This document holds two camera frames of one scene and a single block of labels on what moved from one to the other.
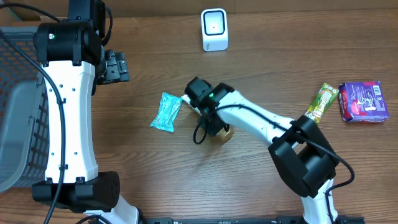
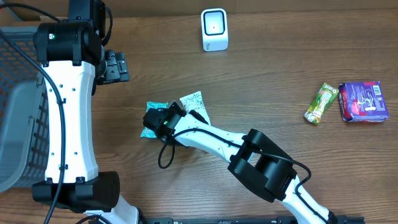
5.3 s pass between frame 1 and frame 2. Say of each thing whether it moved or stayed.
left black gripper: stayed
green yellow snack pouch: stayed
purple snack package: stayed
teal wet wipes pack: moved
